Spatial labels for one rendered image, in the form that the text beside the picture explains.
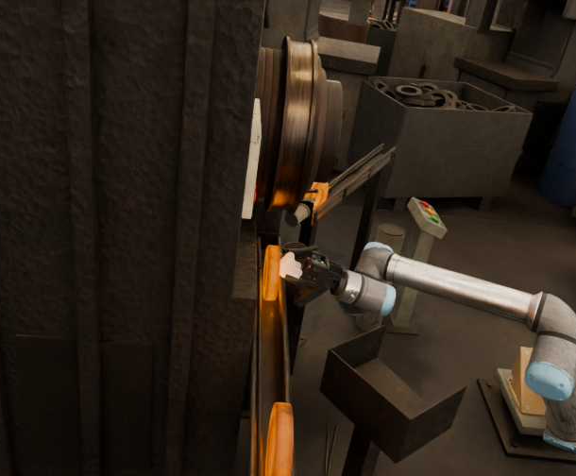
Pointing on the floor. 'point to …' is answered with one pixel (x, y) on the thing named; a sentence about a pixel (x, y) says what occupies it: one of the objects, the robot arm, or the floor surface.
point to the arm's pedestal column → (516, 443)
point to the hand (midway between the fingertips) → (272, 266)
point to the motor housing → (294, 307)
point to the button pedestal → (417, 248)
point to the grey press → (539, 61)
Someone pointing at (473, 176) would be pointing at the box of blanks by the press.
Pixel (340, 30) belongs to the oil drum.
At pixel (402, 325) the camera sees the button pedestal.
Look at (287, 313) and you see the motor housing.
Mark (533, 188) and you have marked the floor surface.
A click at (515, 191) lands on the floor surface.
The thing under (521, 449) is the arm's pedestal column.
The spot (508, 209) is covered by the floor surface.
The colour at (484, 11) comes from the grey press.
